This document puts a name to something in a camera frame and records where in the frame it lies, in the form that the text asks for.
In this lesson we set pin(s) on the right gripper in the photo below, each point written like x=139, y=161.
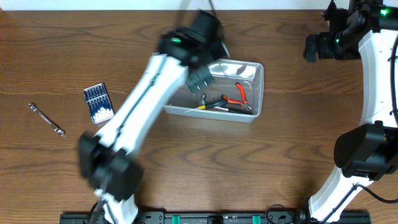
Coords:
x=324, y=50

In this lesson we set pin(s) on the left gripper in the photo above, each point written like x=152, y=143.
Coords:
x=198, y=76

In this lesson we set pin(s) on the black yellow screwdriver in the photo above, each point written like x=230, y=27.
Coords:
x=219, y=103

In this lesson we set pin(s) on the black handled hammer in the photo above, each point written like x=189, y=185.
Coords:
x=244, y=110

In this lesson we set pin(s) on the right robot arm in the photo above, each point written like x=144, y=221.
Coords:
x=365, y=30

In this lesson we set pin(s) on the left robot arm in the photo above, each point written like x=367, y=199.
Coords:
x=107, y=159

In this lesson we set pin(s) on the clear plastic container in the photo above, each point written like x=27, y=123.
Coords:
x=237, y=80

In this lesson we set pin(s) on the blue precision screwdriver set case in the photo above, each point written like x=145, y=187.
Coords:
x=99, y=104

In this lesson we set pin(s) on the silver ring wrench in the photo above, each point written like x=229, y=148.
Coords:
x=58, y=130

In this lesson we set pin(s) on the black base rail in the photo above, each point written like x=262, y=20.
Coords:
x=277, y=215

